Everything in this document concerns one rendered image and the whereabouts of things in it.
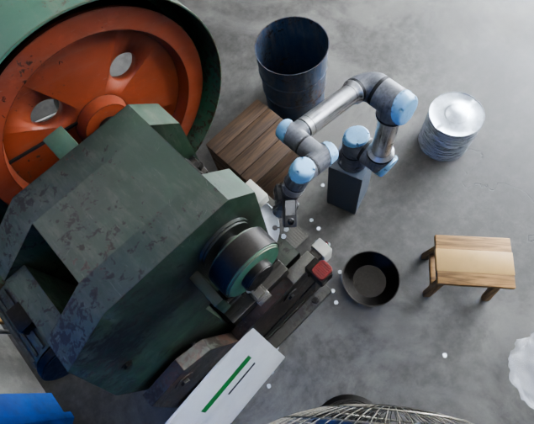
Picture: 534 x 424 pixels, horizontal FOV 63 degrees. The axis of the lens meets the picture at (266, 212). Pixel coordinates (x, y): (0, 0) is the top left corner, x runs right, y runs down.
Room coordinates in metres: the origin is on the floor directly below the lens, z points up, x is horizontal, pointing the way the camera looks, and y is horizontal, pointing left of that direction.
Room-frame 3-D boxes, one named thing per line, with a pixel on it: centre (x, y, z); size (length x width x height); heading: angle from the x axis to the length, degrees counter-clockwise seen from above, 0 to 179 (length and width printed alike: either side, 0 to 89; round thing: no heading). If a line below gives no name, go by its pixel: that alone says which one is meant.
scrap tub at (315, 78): (1.73, -0.40, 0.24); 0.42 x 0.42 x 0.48
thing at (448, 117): (1.12, -1.15, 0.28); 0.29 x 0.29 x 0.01
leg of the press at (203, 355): (0.27, 0.22, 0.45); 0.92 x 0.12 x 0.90; 119
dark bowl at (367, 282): (0.44, -0.43, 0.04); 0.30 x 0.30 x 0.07
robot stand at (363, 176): (0.95, -0.48, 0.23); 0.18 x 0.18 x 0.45; 46
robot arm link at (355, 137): (0.95, -0.49, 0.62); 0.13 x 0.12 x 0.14; 29
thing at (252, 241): (0.34, 0.12, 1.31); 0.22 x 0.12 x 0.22; 119
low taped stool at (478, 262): (0.33, -0.86, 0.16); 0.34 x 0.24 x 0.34; 69
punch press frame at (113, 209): (0.50, 0.35, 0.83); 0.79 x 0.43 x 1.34; 119
